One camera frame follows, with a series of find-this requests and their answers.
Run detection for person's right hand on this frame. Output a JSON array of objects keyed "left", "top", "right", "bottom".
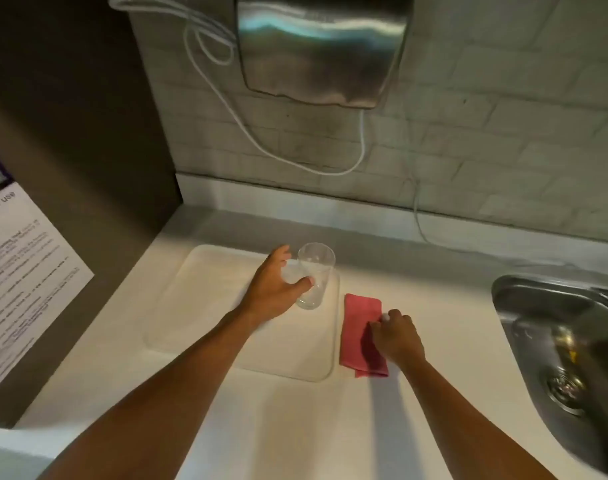
[{"left": 369, "top": 309, "right": 427, "bottom": 366}]

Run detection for person's left hand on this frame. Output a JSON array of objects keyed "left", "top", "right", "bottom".
[{"left": 239, "top": 245, "right": 315, "bottom": 321}]

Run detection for clear drinking glass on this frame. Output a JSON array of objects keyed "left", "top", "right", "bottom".
[{"left": 295, "top": 243, "right": 337, "bottom": 310}]

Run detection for pink cloth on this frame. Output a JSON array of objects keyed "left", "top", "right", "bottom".
[{"left": 339, "top": 294, "right": 390, "bottom": 379}]

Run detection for person's right forearm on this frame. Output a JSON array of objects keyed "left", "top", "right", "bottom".
[{"left": 399, "top": 357, "right": 560, "bottom": 480}]

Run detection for person's left forearm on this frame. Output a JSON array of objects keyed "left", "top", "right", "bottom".
[{"left": 38, "top": 306, "right": 264, "bottom": 480}]

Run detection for white plastic tray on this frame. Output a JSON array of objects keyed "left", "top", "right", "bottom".
[{"left": 145, "top": 244, "right": 341, "bottom": 382}]

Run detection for stainless steel sink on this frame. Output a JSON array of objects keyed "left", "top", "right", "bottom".
[{"left": 491, "top": 274, "right": 608, "bottom": 478}]

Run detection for steel hand dryer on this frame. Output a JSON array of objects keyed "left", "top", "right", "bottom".
[{"left": 235, "top": 0, "right": 415, "bottom": 110}]

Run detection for printed paper notice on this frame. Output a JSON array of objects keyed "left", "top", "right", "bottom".
[{"left": 0, "top": 145, "right": 95, "bottom": 394}]

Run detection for white power cable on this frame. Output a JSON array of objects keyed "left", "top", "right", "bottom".
[{"left": 108, "top": 0, "right": 575, "bottom": 268}]

